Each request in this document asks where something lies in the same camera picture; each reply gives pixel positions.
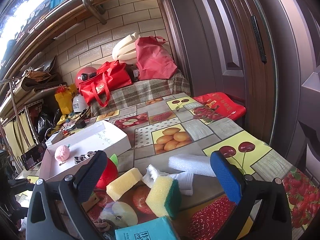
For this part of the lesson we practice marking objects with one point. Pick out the yellow green scouring sponge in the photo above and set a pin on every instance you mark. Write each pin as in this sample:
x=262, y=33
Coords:
x=164, y=198

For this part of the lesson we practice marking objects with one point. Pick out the fruit pattern tablecloth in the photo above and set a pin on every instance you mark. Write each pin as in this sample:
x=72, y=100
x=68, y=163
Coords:
x=177, y=124

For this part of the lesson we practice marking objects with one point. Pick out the white cloth piece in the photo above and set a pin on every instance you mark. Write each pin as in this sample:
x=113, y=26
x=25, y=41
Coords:
x=185, y=179

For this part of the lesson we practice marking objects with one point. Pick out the white power bank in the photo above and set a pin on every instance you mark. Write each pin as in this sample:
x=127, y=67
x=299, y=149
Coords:
x=54, y=138

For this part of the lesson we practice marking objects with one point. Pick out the black door handle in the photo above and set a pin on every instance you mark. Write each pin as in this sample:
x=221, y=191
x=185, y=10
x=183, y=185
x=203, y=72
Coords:
x=258, y=39

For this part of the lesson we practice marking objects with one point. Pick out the white shallow tray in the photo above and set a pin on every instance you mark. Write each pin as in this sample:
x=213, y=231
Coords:
x=102, y=135

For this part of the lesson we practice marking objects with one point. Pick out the dark wooden door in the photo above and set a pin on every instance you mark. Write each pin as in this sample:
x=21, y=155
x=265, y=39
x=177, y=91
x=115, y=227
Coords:
x=215, y=47

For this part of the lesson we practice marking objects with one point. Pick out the white foam block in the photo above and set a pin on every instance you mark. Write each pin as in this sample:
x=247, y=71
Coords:
x=196, y=164

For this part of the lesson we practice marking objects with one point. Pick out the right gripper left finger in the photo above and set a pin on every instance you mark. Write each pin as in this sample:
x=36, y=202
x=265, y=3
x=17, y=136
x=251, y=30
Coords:
x=44, y=220

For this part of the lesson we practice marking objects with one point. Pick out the stacked white foam pads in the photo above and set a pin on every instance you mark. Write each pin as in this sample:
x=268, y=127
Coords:
x=125, y=49

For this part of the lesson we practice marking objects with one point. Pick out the red plastic bag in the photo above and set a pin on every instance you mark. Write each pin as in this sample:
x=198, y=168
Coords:
x=222, y=105

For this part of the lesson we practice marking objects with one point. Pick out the black white patterned scrunchie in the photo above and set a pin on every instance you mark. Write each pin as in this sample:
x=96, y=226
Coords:
x=83, y=157

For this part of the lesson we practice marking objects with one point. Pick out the yellow sponge block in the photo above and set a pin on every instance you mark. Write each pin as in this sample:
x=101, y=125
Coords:
x=123, y=183

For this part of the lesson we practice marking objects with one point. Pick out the red helmet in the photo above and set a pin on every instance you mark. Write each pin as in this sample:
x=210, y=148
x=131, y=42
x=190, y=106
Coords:
x=85, y=74

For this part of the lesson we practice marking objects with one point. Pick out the metal storage shelf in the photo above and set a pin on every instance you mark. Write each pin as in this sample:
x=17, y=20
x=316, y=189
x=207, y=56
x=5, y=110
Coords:
x=37, y=110

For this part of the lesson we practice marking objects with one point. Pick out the plaid covered bench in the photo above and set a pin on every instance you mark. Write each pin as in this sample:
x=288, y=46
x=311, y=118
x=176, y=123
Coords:
x=142, y=91

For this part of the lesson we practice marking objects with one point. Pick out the black charger cube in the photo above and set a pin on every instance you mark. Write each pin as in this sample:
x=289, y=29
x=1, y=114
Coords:
x=80, y=124

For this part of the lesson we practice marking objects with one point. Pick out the white helmet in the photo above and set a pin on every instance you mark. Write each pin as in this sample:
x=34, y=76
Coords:
x=79, y=104

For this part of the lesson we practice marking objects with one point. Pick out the black smartphone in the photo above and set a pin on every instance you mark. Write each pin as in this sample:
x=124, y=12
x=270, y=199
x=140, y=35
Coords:
x=33, y=156

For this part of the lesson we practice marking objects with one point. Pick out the pink fluffy plush keychain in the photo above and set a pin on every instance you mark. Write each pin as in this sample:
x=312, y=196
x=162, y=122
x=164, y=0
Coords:
x=62, y=153

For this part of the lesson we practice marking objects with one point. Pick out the red tote bag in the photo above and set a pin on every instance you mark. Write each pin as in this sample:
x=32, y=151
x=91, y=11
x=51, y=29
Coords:
x=110, y=76

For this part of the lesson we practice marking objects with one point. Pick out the yellow shopping bag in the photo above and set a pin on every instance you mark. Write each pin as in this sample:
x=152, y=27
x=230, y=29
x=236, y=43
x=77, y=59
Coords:
x=64, y=96

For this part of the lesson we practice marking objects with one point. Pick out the pink red fabric bag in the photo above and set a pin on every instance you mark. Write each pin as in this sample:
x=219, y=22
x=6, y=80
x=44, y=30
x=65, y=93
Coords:
x=153, y=60

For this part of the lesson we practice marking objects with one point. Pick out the red round plush toy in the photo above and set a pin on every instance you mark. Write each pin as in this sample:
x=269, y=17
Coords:
x=109, y=174

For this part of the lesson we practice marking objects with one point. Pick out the teal tissue pack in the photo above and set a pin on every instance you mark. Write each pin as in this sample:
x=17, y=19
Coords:
x=159, y=228

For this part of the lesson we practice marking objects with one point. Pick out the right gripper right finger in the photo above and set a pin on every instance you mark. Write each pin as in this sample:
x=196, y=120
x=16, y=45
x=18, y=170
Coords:
x=273, y=219

